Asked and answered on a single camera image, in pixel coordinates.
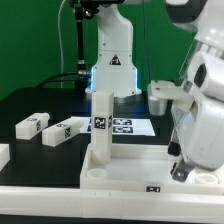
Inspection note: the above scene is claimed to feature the white desk tabletop tray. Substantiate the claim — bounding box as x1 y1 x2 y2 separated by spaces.
80 144 224 196

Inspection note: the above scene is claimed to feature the white sheet with markers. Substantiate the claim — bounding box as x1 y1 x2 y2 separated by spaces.
76 117 155 136

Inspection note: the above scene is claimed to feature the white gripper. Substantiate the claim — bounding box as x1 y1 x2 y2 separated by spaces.
148 51 224 182

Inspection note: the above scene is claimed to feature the white front rail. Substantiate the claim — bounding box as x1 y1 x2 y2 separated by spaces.
0 186 224 224

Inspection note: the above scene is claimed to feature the black camera stand pole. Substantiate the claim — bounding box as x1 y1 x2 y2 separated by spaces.
70 0 99 91

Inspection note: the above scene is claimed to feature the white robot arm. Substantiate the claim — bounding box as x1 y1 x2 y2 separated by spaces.
70 0 224 182

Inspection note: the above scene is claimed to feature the white left side block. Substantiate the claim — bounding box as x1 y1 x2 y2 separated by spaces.
0 144 10 171

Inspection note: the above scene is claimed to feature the black cable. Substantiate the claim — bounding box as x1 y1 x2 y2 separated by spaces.
35 71 92 89

